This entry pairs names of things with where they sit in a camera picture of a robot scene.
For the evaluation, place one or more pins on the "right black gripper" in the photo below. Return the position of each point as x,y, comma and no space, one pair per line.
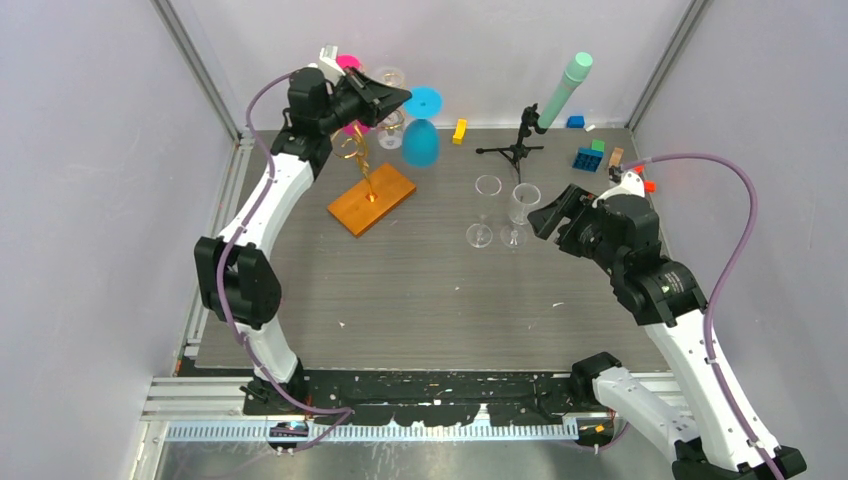
576,204

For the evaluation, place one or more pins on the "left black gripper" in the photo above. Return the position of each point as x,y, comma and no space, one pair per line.
378,101

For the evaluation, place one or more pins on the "clear round wine glass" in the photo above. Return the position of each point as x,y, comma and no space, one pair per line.
524,198

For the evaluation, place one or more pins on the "blue wine glass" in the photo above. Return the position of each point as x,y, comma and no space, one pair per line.
420,143

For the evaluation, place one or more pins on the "clear flute wine glass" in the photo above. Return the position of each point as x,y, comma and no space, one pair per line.
487,188

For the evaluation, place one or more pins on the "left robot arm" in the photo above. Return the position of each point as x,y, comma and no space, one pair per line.
236,280

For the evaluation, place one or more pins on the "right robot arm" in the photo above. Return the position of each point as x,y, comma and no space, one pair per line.
721,436

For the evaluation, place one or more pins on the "clear wine glass back right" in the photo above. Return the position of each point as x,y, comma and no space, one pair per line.
390,130

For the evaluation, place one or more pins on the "pink wine glass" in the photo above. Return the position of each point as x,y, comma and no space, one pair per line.
347,61

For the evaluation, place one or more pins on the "black tripod microphone stand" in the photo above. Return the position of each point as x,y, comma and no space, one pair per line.
519,150

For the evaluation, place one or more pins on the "blue lego brick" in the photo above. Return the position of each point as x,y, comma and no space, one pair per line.
588,159

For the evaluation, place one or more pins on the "yellow block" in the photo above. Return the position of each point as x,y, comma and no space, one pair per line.
459,131

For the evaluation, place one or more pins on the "tan wooden block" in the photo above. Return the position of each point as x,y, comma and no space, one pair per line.
615,159

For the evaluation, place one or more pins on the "small blue block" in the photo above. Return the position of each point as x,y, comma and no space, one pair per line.
575,122

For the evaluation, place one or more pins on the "red L-shaped block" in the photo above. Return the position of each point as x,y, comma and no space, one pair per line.
649,186

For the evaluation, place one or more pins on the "mint green microphone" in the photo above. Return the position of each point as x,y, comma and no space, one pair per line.
574,74

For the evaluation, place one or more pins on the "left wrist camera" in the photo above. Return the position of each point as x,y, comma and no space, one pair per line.
327,63

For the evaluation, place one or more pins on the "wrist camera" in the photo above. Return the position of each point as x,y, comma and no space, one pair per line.
327,63
623,182

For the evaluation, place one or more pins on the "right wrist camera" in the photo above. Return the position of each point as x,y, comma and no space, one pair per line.
623,182

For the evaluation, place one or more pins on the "gold wire wine glass rack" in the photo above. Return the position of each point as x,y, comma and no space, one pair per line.
379,191

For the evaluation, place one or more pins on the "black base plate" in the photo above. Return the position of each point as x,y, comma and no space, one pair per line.
428,398

